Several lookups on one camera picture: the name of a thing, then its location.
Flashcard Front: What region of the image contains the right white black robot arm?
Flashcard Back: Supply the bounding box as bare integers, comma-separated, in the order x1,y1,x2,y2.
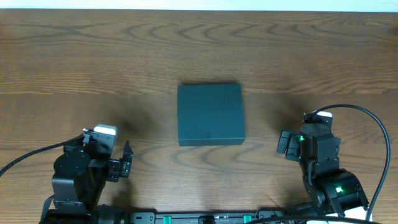
277,123,369,217

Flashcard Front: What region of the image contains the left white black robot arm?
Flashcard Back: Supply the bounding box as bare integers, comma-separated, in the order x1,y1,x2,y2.
40,130,133,223

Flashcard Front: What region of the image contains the black gift box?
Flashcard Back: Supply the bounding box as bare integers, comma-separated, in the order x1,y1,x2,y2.
177,83,246,146

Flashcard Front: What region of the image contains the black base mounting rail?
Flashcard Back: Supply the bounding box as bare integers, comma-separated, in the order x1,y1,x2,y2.
39,205,374,224

